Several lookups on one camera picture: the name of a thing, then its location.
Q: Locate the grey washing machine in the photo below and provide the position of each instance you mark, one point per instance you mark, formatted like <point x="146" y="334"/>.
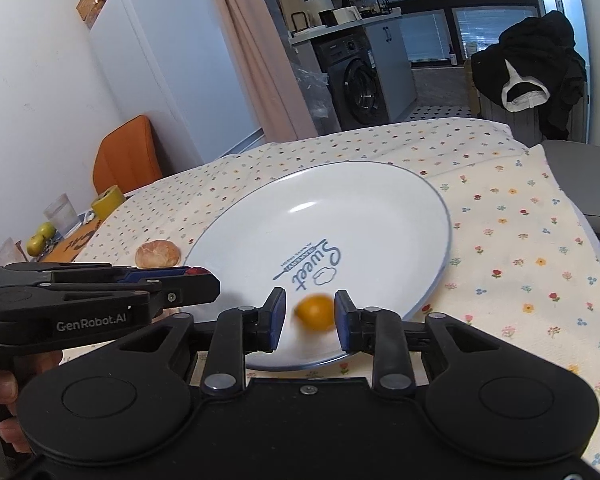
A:
<point x="353" y="80"/>

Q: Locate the green apple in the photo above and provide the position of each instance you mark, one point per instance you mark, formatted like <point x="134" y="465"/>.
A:
<point x="46" y="230"/>
<point x="36" y="245"/>

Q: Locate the orange chair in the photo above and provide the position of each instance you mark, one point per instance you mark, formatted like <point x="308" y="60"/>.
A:
<point x="127" y="158"/>

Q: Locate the orange cat placemat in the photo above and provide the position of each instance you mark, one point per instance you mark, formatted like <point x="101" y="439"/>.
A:
<point x="67" y="249"/>

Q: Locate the pink curtain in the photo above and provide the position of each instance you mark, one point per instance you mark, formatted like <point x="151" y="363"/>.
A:
<point x="264" y="64"/>

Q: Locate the clear drinking glass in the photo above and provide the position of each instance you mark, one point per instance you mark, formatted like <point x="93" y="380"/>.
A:
<point x="62" y="215"/>

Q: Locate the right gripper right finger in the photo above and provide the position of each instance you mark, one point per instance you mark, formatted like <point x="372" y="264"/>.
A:
<point x="378" y="333"/>

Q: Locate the yellow tape roll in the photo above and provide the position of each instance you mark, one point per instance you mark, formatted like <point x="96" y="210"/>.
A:
<point x="107" y="202"/>

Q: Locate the small orange kumquat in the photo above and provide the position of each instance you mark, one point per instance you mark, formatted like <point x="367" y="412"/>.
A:
<point x="316" y="313"/>

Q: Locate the floral white tablecloth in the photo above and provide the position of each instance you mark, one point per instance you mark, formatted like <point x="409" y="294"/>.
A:
<point x="524" y="264"/>

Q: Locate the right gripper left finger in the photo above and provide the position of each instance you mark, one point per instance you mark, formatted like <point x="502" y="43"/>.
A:
<point x="237" y="333"/>

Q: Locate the white plate blue rim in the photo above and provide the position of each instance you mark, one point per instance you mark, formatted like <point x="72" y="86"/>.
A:
<point x="378" y="231"/>

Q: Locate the wicker box on fridge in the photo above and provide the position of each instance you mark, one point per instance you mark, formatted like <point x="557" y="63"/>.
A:
<point x="89" y="11"/>

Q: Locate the white refrigerator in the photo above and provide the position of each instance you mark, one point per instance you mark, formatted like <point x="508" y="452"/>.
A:
<point x="170" y="61"/>

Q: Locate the black jacket on chair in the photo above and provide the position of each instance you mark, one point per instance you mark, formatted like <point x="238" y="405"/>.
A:
<point x="534" y="64"/>

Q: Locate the peeled grapefruit half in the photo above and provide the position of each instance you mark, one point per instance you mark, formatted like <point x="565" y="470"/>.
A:
<point x="157" y="254"/>

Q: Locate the person's left hand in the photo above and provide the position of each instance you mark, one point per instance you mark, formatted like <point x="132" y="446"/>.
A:
<point x="10" y="430"/>

